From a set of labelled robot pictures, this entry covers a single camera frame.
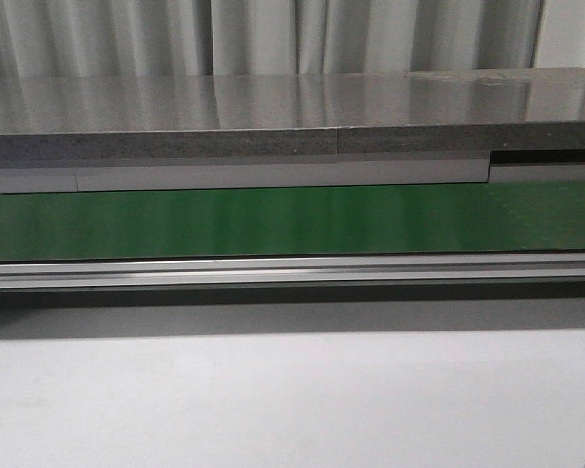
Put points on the grey stone countertop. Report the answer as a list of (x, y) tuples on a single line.
[(55, 121)]

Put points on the green conveyor belt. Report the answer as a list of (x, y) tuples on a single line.
[(300, 221)]

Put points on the grey cabinet front panel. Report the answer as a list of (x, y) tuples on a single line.
[(427, 167)]

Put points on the white curtain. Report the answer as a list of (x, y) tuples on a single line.
[(147, 38)]

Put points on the aluminium conveyor side rail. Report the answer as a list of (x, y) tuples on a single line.
[(291, 270)]

